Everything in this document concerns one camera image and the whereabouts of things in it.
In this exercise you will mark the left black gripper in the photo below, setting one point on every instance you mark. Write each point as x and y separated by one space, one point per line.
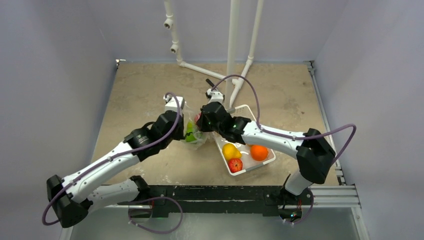
180 134

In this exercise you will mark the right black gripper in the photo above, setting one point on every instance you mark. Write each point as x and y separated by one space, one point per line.
204 122

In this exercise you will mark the clear zip top bag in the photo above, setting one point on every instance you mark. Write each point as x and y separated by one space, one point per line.
188 115

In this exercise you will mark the green striped watermelon ball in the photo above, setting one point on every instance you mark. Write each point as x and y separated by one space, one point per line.
191 137

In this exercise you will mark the yellow lemon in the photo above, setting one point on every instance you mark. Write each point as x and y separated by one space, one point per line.
229 151

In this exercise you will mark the red apple bottom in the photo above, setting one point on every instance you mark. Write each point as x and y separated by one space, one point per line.
235 165

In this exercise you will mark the red apple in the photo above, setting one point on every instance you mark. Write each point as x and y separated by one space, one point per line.
235 165
196 118

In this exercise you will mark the orange fruit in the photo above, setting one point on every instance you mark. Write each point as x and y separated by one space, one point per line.
259 153

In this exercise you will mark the white plastic tray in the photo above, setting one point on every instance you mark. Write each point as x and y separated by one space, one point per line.
248 163

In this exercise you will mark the red apple top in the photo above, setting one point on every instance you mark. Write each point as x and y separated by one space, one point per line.
196 118

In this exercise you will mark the green pear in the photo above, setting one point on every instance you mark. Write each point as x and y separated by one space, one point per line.
190 127

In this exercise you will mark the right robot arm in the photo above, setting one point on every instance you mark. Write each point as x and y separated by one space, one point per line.
313 153

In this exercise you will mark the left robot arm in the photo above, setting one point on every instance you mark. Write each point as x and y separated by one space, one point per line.
75 196

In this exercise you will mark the black small hammer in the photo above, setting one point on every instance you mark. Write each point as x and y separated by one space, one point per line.
209 82

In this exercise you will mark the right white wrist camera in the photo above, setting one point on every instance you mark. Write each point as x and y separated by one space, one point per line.
214 96

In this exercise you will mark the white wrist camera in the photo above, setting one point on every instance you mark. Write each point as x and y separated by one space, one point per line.
174 103
214 96

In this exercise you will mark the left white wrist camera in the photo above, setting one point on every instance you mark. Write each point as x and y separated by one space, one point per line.
174 103

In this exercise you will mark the white pipe frame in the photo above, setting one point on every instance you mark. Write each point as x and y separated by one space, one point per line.
233 85

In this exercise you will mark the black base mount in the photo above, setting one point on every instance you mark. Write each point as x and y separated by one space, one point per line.
266 200

